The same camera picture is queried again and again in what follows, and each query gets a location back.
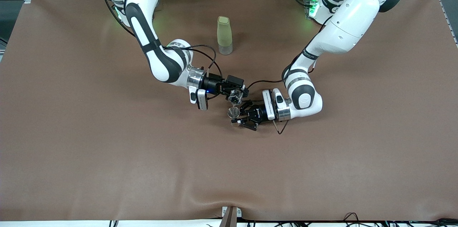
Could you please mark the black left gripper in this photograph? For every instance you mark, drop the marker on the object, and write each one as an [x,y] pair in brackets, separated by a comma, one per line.
[258,113]

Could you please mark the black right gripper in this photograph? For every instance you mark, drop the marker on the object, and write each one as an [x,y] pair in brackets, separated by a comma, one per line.
[213,83]

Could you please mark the small clear glass beaker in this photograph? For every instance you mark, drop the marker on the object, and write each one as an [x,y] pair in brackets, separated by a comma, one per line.
[235,96]

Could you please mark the steel double jigger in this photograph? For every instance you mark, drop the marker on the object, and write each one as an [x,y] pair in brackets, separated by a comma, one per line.
[233,112]

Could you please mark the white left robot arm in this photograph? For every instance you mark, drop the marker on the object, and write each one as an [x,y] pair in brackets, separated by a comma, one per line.
[357,12]

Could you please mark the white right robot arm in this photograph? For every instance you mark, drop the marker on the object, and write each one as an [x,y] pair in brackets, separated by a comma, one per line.
[143,33]

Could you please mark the green bottle with clear base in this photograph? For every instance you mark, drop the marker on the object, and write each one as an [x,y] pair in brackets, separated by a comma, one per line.
[224,33]

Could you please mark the brown table mat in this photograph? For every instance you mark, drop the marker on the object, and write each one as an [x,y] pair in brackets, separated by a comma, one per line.
[107,148]

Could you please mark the table edge mounting post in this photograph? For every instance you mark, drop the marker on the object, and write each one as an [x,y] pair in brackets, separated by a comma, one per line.
[229,218]

